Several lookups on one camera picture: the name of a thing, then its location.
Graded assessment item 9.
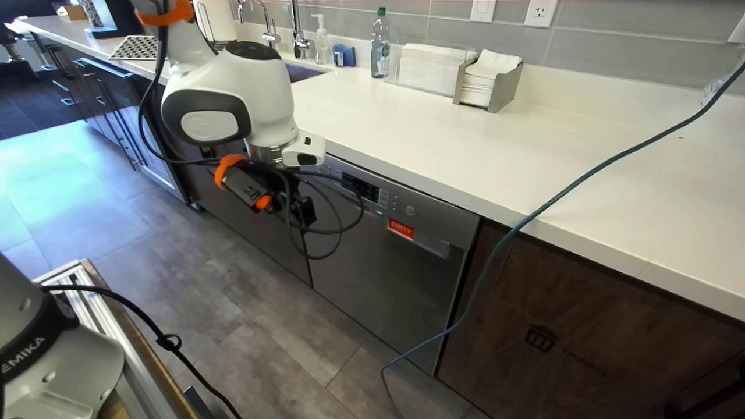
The dishwasher door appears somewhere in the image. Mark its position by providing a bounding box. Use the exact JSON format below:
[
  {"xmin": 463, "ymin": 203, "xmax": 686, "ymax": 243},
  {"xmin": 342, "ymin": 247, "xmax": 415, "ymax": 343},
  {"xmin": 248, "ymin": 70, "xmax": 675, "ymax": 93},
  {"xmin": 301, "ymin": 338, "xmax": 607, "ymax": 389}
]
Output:
[{"xmin": 303, "ymin": 155, "xmax": 480, "ymax": 373}]

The stainless steel dishwasher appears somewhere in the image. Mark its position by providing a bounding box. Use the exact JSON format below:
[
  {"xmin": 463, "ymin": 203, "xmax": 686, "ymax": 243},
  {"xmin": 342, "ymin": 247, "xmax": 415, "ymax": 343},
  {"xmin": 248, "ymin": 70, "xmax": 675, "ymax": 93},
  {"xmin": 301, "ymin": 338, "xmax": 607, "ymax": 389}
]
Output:
[{"xmin": 301, "ymin": 154, "xmax": 481, "ymax": 374}]

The red magnet sign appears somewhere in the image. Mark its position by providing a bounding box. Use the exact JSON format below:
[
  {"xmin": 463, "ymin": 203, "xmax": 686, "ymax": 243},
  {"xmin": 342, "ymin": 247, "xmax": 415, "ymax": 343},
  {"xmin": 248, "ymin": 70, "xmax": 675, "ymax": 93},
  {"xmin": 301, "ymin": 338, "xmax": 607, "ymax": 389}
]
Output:
[{"xmin": 386, "ymin": 218, "xmax": 416, "ymax": 241}]

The sink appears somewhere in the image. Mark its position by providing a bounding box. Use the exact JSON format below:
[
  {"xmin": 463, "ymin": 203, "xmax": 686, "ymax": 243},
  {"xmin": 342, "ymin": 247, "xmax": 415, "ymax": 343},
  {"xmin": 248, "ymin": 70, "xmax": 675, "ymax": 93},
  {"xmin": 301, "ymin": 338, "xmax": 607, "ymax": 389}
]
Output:
[{"xmin": 284, "ymin": 61, "xmax": 328, "ymax": 84}]

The clear soap dispenser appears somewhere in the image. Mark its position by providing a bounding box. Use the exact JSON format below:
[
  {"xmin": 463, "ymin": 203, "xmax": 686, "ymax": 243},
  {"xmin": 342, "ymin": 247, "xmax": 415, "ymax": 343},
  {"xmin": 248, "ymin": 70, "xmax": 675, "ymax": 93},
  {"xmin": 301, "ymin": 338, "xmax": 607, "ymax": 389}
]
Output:
[{"xmin": 312, "ymin": 13, "xmax": 332, "ymax": 65}]

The chrome kitchen tap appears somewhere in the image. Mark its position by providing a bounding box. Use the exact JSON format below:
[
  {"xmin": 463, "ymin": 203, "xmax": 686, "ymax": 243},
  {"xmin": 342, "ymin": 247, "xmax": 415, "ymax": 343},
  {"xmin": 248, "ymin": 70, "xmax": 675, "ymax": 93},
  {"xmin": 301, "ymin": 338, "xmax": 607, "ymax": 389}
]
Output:
[{"xmin": 289, "ymin": 0, "xmax": 316, "ymax": 60}]

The clear water bottle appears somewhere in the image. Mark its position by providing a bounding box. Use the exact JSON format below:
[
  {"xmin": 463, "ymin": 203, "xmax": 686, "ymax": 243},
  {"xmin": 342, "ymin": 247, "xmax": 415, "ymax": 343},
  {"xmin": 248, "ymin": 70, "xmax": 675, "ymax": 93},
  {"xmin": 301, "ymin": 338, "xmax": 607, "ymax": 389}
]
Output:
[{"xmin": 370, "ymin": 6, "xmax": 392, "ymax": 79}]

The small chrome tap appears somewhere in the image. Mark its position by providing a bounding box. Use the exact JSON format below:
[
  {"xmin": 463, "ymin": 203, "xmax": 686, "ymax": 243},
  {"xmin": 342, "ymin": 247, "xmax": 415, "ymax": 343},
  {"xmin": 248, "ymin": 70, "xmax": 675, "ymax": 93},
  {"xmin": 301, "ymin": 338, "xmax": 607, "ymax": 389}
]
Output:
[{"xmin": 235, "ymin": 0, "xmax": 281, "ymax": 49}]

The stack of white paper towels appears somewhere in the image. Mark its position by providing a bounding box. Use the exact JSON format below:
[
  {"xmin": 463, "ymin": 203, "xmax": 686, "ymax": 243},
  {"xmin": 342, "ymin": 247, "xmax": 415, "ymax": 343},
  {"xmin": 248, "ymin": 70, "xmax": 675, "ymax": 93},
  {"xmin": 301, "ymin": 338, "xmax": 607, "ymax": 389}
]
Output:
[{"xmin": 398, "ymin": 42, "xmax": 479, "ymax": 97}]

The row of dark cabinet doors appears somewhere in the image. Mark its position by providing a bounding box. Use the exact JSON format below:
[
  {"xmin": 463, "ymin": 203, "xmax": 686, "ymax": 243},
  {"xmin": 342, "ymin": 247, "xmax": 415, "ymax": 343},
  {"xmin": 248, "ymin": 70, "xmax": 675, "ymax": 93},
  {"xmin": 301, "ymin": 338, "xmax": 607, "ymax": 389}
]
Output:
[{"xmin": 32, "ymin": 36, "xmax": 190, "ymax": 203}]

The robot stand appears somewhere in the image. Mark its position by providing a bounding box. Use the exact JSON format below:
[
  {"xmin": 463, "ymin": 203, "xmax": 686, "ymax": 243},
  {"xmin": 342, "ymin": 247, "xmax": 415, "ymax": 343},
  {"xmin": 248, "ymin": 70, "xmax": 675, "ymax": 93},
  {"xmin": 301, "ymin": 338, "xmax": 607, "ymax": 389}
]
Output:
[{"xmin": 34, "ymin": 259, "xmax": 201, "ymax": 419}]

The stack of white napkins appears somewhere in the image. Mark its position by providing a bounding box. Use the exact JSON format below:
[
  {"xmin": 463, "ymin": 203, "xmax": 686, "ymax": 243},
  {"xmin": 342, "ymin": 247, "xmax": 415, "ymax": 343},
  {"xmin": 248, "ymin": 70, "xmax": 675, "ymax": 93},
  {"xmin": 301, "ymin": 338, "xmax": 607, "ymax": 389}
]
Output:
[{"xmin": 460, "ymin": 49, "xmax": 523, "ymax": 109}]

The checkered calibration board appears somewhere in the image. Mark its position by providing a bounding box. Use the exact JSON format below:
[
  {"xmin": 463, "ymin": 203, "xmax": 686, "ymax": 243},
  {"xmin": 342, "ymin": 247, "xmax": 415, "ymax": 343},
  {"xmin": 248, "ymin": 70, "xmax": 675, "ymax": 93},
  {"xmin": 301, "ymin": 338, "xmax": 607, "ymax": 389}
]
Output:
[{"xmin": 109, "ymin": 35, "xmax": 159, "ymax": 61}]

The metal napkin holder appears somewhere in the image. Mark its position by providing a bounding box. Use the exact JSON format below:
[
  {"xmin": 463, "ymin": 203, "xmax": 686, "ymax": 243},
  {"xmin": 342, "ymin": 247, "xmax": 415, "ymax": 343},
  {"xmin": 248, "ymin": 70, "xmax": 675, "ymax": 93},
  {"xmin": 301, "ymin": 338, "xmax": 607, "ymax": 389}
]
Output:
[{"xmin": 452, "ymin": 57, "xmax": 524, "ymax": 113}]

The black coffee machine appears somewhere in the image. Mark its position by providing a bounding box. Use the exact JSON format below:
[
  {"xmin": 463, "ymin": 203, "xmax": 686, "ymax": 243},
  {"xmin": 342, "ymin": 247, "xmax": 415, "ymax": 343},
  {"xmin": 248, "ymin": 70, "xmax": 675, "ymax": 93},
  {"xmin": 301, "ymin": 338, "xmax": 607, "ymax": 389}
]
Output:
[{"xmin": 80, "ymin": 0, "xmax": 144, "ymax": 40}]

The wooden trash cabinet door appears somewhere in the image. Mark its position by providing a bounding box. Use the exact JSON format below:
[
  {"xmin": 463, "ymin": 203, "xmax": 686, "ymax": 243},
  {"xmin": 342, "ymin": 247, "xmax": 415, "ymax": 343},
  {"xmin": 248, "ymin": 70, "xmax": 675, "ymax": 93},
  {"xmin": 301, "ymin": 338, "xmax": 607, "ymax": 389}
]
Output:
[{"xmin": 435, "ymin": 220, "xmax": 745, "ymax": 419}]

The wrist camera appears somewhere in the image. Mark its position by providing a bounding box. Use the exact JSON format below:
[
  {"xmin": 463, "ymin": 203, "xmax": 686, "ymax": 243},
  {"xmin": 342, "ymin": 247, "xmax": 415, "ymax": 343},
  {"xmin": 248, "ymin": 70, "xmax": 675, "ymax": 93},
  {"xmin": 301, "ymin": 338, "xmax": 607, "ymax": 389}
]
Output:
[{"xmin": 214, "ymin": 154, "xmax": 273, "ymax": 214}]

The dishwasher door handle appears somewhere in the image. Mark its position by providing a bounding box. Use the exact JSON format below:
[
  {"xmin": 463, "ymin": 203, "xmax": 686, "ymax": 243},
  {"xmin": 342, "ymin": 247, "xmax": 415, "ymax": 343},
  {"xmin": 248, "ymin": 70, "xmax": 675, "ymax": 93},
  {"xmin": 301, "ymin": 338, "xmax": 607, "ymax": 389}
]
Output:
[{"xmin": 414, "ymin": 232, "xmax": 452, "ymax": 260}]

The black cable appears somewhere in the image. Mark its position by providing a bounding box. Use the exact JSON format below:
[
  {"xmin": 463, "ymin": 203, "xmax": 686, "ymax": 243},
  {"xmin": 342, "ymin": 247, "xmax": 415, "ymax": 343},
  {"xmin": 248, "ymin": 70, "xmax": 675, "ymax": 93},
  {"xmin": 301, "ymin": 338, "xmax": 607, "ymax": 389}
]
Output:
[{"xmin": 40, "ymin": 284, "xmax": 244, "ymax": 419}]

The blue-grey cable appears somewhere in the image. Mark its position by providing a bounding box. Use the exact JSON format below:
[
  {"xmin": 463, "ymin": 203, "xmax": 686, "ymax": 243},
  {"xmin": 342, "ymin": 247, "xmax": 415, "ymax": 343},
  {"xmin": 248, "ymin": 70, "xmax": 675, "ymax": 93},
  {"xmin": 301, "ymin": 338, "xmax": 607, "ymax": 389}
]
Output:
[{"xmin": 381, "ymin": 58, "xmax": 745, "ymax": 419}]

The white switch plate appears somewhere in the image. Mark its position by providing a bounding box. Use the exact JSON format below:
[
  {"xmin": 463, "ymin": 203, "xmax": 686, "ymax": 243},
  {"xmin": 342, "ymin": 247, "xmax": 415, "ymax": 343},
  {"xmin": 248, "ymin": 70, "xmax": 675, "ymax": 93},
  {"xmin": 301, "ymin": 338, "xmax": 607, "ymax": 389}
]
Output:
[{"xmin": 470, "ymin": 0, "xmax": 498, "ymax": 24}]

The white wall socket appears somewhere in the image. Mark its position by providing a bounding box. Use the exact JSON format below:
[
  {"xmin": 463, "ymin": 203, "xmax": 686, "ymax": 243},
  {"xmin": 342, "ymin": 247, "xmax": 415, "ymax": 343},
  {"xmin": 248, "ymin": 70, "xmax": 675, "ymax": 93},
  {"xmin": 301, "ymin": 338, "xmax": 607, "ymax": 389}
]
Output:
[{"xmin": 523, "ymin": 0, "xmax": 559, "ymax": 29}]

